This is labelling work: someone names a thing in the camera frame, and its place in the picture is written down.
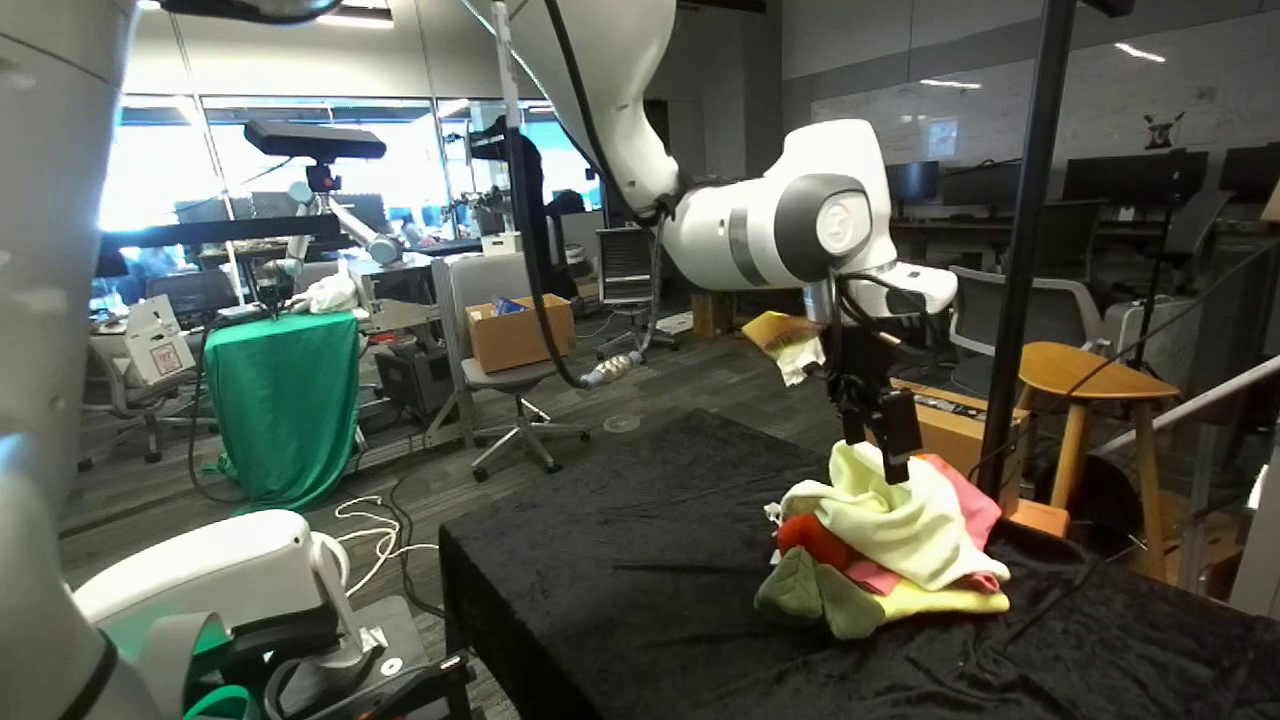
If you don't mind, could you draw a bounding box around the grey office chair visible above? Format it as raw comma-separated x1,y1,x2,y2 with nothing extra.
429,253,592,483

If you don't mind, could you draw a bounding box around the yellow microfiber cloth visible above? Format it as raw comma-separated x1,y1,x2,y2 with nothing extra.
753,540,1014,644

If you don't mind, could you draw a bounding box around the white office chair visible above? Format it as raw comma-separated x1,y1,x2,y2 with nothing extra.
944,259,1110,358

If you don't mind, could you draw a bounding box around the silver metal pole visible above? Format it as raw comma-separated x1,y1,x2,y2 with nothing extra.
1093,353,1280,456

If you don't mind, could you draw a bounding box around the wooden stool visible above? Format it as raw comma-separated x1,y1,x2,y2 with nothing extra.
1014,341,1182,585

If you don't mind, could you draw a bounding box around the cardboard box with black tape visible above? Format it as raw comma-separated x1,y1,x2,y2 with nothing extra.
886,374,1030,479

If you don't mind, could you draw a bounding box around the black computer monitor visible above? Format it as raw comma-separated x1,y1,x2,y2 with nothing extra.
935,154,1030,217
883,154,944,213
1059,148,1212,217
1215,141,1280,209

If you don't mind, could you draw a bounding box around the black velvet tablecloth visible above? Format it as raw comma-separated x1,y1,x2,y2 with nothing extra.
436,408,1280,720

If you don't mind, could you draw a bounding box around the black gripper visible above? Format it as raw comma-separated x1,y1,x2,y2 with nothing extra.
815,314,926,489

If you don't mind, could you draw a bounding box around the green cloth covered stand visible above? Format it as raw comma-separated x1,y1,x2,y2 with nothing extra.
199,307,362,510

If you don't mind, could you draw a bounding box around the pale cream towel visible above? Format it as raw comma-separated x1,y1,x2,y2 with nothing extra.
772,435,1013,591

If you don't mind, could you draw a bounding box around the small cardboard box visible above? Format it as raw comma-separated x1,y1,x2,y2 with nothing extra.
465,293,581,374

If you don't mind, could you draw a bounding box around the black stereo camera bar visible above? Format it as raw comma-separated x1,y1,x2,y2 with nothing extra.
239,121,392,164

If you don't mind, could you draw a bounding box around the black vertical pole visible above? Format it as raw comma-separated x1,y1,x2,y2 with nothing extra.
975,0,1084,523

